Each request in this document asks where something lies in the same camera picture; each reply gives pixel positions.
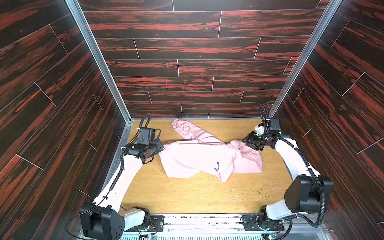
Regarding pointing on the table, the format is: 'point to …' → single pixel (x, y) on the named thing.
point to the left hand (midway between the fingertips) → (160, 145)
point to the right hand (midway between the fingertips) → (247, 141)
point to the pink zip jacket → (205, 153)
